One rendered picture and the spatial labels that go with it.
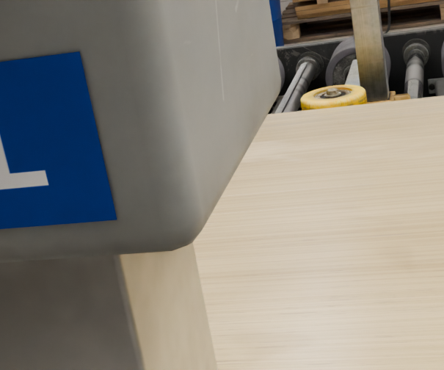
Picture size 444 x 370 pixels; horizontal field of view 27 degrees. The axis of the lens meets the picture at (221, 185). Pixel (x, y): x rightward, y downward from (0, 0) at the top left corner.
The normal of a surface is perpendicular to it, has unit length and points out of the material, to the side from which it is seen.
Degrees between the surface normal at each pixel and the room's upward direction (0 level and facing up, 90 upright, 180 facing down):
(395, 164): 0
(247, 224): 0
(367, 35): 90
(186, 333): 90
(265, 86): 90
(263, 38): 90
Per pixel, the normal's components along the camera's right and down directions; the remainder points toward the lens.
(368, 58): -0.21, 0.36
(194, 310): 0.96, -0.08
